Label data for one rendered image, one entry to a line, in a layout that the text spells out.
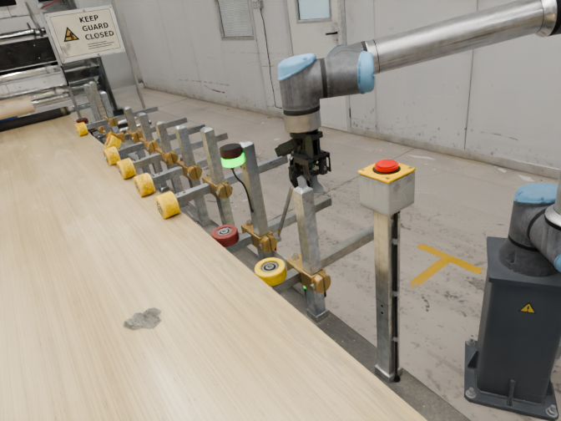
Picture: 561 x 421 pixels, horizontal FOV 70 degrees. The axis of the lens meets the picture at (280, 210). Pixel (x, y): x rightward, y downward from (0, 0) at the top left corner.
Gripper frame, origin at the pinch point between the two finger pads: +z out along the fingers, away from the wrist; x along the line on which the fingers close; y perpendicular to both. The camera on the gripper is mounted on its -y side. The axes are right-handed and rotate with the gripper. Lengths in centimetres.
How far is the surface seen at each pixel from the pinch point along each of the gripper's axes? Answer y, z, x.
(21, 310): -25, 11, -74
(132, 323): 1, 10, -53
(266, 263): 4.1, 10.6, -18.0
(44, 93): -277, -9, -32
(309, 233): 11.7, 2.4, -8.8
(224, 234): -17.6, 10.6, -18.9
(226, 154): -13.1, -14.5, -15.0
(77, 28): -266, -47, 4
